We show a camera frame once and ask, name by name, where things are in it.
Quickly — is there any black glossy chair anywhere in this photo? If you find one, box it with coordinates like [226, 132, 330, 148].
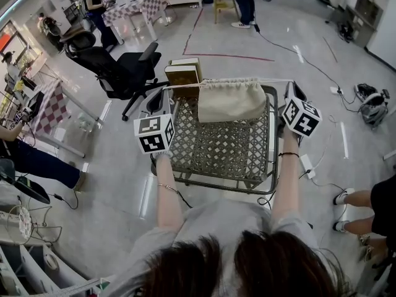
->
[0, 158, 51, 205]

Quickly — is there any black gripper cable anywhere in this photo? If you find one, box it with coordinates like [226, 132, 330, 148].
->
[176, 189, 193, 209]
[257, 162, 278, 209]

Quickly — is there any person's right forearm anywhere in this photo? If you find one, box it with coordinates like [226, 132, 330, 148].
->
[270, 133, 301, 219]

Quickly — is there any black office chair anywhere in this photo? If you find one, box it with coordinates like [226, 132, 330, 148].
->
[63, 31, 170, 122]

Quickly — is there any long black floor cable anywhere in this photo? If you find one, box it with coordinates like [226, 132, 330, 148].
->
[255, 26, 356, 105]

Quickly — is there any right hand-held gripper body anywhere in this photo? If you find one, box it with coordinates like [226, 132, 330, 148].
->
[277, 80, 324, 139]

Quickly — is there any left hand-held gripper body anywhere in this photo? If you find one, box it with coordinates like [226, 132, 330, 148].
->
[132, 87, 178, 155]

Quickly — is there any cream drawstring cloth bag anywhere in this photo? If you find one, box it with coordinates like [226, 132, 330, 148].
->
[161, 77, 294, 124]

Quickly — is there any black laptop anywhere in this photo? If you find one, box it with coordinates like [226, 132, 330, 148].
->
[27, 90, 46, 117]

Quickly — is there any wire stand with patterned plate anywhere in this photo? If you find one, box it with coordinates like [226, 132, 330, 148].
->
[6, 204, 63, 246]

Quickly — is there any table with checkered cloth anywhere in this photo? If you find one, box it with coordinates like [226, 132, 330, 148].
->
[101, 0, 171, 42]
[29, 79, 105, 159]

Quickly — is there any wooden stool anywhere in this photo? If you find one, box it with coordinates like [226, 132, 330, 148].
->
[212, 0, 239, 25]

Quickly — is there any grey cabinet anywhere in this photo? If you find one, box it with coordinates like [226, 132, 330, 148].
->
[345, 0, 384, 48]

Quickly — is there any dark woven lattice table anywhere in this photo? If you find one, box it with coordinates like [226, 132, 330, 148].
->
[150, 84, 280, 196]

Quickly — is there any brown box on table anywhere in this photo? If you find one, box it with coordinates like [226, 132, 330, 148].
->
[163, 64, 201, 98]

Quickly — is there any person's left forearm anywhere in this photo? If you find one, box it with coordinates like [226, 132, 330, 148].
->
[155, 159, 185, 230]

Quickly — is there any grey backpack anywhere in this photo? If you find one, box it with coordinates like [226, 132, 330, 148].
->
[354, 83, 390, 129]

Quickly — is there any white perforated rack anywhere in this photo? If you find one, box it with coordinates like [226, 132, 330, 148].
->
[0, 243, 109, 297]

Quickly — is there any person's grey shirt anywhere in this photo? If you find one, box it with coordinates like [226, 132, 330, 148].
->
[105, 198, 319, 297]

